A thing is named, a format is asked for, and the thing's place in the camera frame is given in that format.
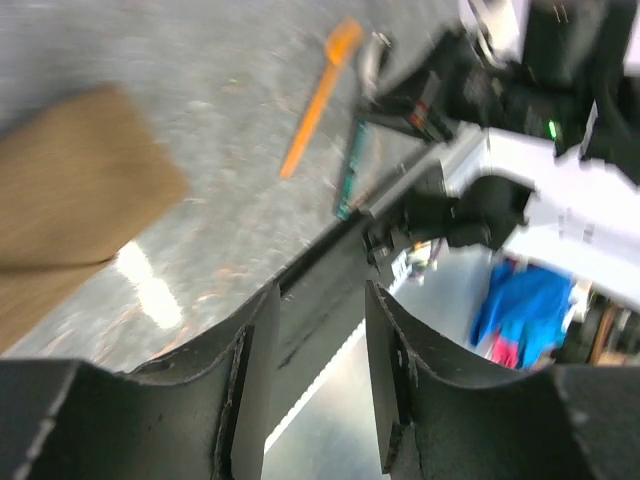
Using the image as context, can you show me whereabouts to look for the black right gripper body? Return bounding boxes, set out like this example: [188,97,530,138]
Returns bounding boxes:
[354,24,511,146]

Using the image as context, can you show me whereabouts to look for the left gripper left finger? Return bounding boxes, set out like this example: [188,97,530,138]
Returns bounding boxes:
[1,283,280,479]

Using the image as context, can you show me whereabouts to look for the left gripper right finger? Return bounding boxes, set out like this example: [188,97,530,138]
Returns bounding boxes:
[365,282,639,479]

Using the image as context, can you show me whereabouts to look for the spoon with green handle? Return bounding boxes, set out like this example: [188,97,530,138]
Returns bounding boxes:
[334,31,393,220]

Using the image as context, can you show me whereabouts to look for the orange plastic fork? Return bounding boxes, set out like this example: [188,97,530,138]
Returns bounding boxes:
[279,17,364,179]

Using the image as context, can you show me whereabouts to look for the brown cloth napkin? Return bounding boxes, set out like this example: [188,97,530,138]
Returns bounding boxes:
[1,85,187,350]

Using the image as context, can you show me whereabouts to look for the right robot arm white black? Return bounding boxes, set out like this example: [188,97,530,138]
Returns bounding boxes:
[357,1,639,303]

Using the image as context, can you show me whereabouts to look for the blue cloth in background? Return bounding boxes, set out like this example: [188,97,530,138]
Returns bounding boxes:
[469,259,575,370]

